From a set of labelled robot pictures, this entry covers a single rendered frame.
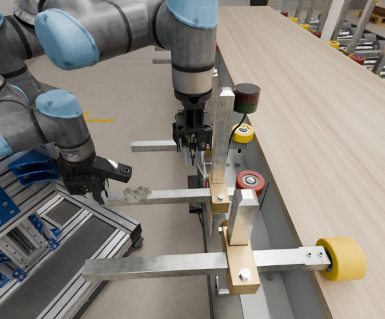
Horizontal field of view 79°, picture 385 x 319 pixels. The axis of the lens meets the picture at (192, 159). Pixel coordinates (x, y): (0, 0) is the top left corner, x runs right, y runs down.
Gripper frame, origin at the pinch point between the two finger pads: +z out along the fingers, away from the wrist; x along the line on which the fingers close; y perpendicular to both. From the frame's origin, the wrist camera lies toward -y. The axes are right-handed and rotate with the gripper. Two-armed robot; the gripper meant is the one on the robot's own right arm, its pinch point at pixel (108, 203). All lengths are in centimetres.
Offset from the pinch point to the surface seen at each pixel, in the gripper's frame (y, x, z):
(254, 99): -39, -1, -33
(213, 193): -31.5, 1.5, -4.3
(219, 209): -33.0, 4.9, -1.5
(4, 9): 218, -347, 7
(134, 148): -5.1, -23.5, -1.8
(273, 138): -55, -20, -7
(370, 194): -74, 6, -7
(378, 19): -500, -574, 73
